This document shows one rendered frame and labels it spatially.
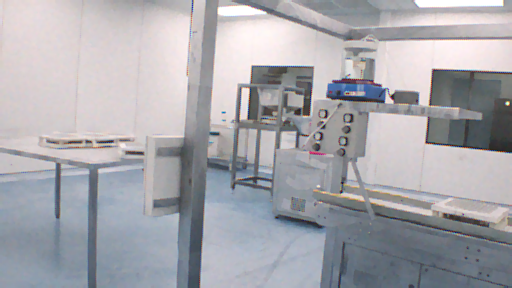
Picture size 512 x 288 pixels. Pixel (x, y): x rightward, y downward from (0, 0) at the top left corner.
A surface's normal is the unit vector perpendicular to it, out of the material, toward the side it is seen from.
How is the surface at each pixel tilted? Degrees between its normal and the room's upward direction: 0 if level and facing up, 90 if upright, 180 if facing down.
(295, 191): 90
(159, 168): 90
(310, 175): 89
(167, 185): 90
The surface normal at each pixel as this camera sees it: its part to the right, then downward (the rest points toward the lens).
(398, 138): -0.54, 0.04
